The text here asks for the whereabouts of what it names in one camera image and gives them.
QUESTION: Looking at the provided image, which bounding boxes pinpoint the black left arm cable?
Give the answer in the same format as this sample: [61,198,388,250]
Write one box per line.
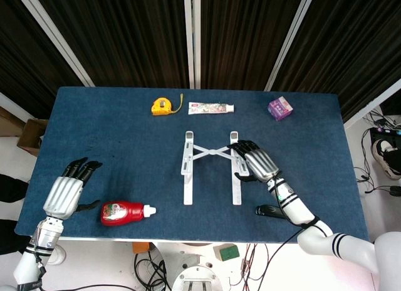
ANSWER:
[33,251,48,281]

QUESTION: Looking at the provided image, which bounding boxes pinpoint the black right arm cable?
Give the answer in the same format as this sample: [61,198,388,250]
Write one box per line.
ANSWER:
[268,174,328,291]

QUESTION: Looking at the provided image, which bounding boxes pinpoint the red ketchup bottle white cap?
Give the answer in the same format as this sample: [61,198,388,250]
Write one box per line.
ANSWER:
[100,200,157,226]

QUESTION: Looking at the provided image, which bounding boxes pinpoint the white folding laptop stand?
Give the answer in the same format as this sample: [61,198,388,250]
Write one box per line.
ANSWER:
[180,130,251,206]

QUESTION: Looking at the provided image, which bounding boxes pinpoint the orange small block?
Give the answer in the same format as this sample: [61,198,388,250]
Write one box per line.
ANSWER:
[132,241,151,254]

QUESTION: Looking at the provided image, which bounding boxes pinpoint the blue table cloth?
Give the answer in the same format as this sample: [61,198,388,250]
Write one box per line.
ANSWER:
[14,86,370,243]

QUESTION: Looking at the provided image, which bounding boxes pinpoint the black cables beside sneaker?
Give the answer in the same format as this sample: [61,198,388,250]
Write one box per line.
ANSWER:
[353,110,401,195]

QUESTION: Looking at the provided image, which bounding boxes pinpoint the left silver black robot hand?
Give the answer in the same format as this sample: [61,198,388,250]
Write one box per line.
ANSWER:
[43,157,103,219]

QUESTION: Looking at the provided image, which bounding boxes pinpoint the black trouser leg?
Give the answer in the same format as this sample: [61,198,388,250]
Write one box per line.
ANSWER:
[0,174,32,257]

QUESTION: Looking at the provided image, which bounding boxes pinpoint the purple small carton box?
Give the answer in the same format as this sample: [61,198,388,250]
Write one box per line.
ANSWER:
[268,95,294,122]

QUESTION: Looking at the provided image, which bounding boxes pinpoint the black floor cable tangle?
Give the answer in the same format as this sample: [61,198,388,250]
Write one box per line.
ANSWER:
[133,252,172,291]

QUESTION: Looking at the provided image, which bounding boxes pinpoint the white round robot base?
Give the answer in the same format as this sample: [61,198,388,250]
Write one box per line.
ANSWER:
[150,242,251,291]

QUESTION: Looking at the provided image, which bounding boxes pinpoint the black pleated curtain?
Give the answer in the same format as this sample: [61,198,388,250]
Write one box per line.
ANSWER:
[0,0,85,116]
[271,0,401,122]
[199,0,306,92]
[31,0,190,90]

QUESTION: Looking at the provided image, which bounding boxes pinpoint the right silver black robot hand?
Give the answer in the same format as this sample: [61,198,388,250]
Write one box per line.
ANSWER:
[227,140,280,183]

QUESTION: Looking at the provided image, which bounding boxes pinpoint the black stapler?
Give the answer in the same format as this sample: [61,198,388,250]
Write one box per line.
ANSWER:
[254,204,288,219]

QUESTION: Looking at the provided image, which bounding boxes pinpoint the yellow tape measure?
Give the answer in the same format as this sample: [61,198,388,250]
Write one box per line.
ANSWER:
[150,93,184,117]

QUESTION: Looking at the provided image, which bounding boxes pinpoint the thin red wires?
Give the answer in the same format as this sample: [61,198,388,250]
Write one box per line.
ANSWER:
[228,243,271,286]

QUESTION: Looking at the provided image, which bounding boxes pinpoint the white frame post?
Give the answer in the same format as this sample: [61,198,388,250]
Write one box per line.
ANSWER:
[183,0,202,90]
[264,0,317,92]
[14,0,95,87]

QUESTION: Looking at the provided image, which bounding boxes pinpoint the white frame rail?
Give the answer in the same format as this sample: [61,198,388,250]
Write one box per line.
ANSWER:
[343,78,401,126]
[0,92,36,123]

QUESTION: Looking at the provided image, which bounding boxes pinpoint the brown cardboard box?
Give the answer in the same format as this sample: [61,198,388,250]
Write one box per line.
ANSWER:
[17,118,48,157]

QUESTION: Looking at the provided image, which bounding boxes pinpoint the black and white sneaker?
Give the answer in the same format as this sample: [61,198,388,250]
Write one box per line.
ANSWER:
[372,139,401,181]

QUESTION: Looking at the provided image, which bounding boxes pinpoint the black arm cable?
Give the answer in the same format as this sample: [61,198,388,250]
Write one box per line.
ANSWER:
[268,174,328,291]
[33,251,48,281]

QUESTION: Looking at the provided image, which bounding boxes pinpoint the green sponge block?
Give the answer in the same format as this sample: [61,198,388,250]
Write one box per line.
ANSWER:
[213,244,241,262]

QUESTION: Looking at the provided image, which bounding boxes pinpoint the white toothpaste tube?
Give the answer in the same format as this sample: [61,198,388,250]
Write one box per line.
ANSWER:
[188,102,235,115]

